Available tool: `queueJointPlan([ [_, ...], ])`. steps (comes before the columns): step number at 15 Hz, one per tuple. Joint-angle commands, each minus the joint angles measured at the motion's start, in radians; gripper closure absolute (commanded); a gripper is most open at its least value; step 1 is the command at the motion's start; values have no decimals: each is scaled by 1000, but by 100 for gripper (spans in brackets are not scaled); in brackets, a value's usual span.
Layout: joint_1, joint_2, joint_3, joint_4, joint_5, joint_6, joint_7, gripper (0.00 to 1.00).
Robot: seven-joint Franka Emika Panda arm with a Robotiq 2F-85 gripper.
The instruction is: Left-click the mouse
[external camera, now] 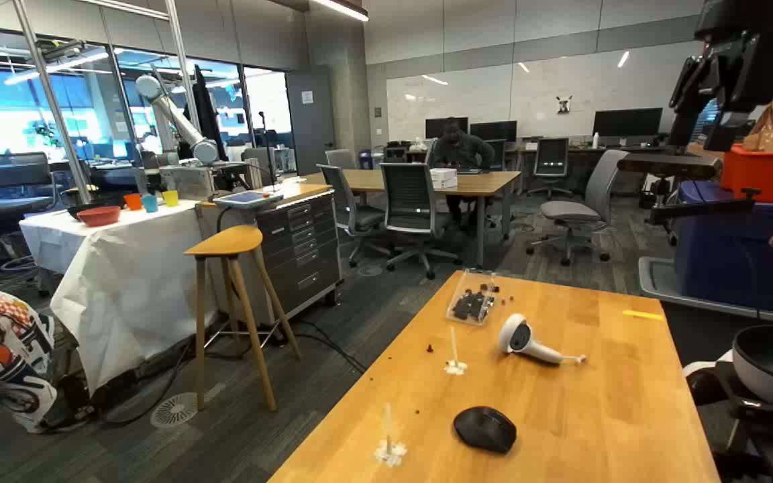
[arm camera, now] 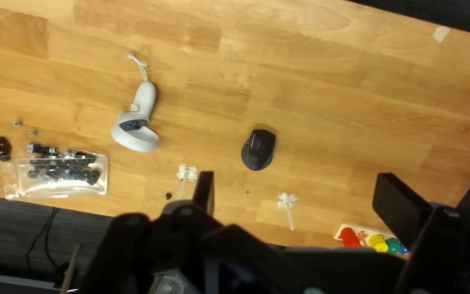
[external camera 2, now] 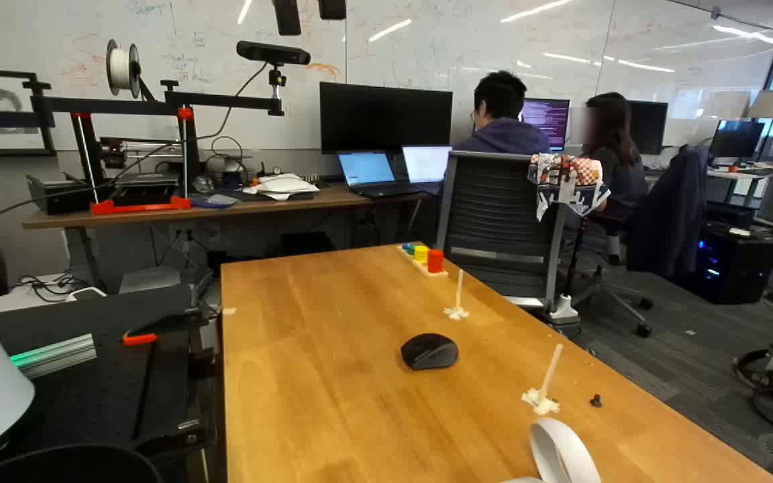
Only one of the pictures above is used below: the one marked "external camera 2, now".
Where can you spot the white filament spool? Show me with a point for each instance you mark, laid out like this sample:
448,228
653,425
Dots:
120,69

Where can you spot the white tape roll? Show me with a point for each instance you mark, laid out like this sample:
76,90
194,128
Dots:
563,452

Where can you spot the person with long dark hair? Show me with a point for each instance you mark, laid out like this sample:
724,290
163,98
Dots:
613,149

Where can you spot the black side table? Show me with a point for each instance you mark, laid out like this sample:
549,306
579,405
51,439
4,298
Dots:
100,377

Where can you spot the small black monitor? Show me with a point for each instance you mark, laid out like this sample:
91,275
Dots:
735,137

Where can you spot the green white bar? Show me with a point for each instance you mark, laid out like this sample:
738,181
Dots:
55,356

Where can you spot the black computer tower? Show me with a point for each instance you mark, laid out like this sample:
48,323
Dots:
734,264

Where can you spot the black box device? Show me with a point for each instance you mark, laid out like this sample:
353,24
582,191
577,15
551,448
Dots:
57,193

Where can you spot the stack of white papers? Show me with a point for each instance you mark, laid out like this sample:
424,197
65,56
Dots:
279,187

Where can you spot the monitor with purple screen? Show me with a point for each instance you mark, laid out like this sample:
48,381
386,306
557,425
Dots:
549,121

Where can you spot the person in blue hoodie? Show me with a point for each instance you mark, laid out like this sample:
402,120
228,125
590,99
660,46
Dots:
502,125

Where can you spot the black computer mouse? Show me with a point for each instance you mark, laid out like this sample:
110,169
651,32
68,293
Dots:
429,349

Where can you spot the large black monitor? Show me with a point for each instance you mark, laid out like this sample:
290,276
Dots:
385,117

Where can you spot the dark monitor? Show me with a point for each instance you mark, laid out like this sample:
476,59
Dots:
647,128

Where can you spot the black bar camera on stand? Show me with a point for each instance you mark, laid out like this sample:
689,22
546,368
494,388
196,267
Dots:
271,51

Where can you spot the patterned cloth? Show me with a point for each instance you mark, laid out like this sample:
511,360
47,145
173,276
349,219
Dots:
570,184

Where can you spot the wooden desk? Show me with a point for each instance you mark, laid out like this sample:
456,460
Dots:
200,212

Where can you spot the red black 3D printer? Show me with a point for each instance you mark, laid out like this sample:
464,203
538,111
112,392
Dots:
141,149

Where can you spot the black curved object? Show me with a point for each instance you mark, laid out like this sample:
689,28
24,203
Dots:
68,464

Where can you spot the grey mesh office chair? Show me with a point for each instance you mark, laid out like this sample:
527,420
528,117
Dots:
496,227

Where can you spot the white peg stand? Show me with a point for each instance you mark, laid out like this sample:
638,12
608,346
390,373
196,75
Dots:
542,388
456,302

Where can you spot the dark jacket on chair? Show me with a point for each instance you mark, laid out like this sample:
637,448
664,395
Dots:
669,215

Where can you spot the coloured toy block set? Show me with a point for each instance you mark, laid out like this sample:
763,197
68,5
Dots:
422,258

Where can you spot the open laptop blue screen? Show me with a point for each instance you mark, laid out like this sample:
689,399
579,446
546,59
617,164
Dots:
369,172

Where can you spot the open laptop white screen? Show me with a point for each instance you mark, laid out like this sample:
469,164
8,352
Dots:
428,164

